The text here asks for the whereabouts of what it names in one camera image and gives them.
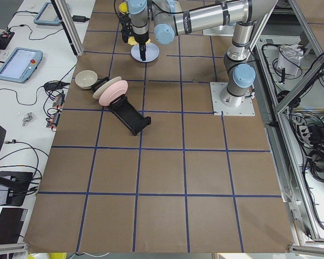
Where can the black dish rack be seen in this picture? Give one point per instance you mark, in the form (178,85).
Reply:
(125,112)

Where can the teach pendant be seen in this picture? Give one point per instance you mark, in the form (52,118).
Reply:
(20,65)
(47,16)

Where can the yellow bread roll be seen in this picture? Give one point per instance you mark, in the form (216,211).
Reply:
(131,41)

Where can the light blue plate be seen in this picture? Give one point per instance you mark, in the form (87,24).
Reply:
(151,53)

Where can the cream white plate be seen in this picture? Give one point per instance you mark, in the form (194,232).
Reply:
(99,91)

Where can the aluminium frame post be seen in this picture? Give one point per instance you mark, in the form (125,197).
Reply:
(68,25)

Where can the white crumpled paper bag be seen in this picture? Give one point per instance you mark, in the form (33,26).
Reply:
(289,58)

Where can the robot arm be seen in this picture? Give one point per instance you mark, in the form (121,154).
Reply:
(136,18)
(241,20)

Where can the yellow lemon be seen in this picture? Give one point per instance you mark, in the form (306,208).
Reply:
(123,8)

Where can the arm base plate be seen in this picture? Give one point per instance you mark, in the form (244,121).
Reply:
(221,30)
(225,104)

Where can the upper teach pendant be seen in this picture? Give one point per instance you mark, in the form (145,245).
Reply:
(47,16)

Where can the cream bowl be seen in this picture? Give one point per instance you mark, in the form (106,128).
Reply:
(85,79)

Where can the black power adapter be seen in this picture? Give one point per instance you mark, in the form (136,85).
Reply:
(82,19)

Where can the lower teach pendant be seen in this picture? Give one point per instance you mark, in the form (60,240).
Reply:
(20,65)

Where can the pink plate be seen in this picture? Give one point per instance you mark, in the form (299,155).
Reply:
(113,92)

